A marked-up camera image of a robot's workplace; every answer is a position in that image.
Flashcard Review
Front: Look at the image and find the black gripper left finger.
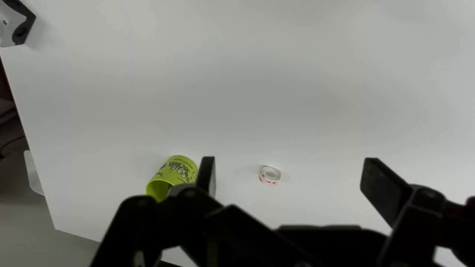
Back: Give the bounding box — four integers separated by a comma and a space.
90, 155, 309, 267

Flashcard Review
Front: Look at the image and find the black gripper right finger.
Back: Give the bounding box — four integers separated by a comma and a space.
360, 155, 475, 267

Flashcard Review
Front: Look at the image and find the green printed mug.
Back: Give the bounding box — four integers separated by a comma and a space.
145, 154, 200, 203

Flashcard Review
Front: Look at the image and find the small clear tape roll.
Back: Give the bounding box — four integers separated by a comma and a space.
257, 163, 284, 189

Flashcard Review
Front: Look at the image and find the black and white mount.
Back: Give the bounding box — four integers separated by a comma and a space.
0, 0, 38, 48

